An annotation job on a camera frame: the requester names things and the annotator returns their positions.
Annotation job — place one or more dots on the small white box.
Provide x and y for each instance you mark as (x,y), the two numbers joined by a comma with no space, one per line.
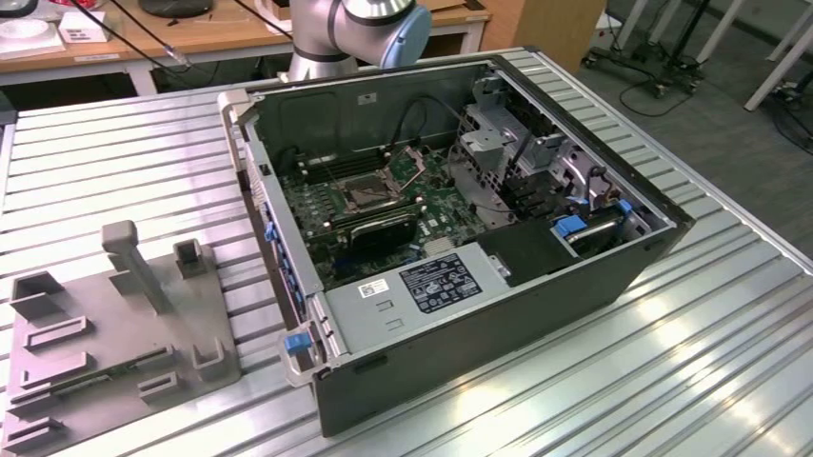
(82,28)

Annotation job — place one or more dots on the black open PC case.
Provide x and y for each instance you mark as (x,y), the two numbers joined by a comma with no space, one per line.
(476,343)

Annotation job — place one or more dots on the brown wooden cabinet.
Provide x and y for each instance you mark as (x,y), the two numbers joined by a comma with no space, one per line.
(552,28)

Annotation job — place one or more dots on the dark round object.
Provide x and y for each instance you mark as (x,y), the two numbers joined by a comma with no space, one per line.
(174,5)

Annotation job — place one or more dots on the black RAM slot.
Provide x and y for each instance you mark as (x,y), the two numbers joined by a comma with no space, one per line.
(348,165)
(348,159)
(345,153)
(349,170)

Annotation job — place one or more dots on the grey metal drive cage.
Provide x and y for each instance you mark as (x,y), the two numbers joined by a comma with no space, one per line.
(488,143)

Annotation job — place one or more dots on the green RAM stick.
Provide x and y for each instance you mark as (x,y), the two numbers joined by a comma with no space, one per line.
(82,383)

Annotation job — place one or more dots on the black wheeled stand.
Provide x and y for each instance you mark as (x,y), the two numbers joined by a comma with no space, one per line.
(672,71)

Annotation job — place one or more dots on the wooden desk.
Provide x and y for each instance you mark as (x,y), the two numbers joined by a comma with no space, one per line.
(221,28)

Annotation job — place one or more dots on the blue slot clip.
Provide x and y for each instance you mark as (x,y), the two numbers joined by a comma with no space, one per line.
(269,232)

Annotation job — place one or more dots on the blue disk carrier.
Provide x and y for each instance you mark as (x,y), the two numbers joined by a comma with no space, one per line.
(567,226)

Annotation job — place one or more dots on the green motherboard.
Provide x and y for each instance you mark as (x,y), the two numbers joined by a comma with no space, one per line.
(437,190)

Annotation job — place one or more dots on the grey power supply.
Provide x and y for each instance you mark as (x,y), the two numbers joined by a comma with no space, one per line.
(373,323)

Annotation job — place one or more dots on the white round plate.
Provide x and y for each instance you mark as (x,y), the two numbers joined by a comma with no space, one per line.
(25,35)

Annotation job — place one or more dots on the white open carton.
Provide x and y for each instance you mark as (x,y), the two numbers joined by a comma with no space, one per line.
(272,19)

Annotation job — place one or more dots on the blue case latch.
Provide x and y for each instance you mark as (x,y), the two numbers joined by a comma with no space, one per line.
(296,343)

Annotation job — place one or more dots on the white table leg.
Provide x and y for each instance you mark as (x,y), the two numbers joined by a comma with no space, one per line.
(771,76)

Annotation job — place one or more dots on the CPU socket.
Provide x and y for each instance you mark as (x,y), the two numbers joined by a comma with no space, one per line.
(368,192)

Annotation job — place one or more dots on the black graphics card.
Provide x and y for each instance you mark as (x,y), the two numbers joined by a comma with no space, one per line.
(380,233)

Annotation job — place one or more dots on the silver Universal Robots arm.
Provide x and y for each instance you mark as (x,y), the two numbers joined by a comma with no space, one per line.
(317,28)

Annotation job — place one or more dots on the grey parts rack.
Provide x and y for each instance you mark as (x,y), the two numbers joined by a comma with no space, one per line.
(138,323)

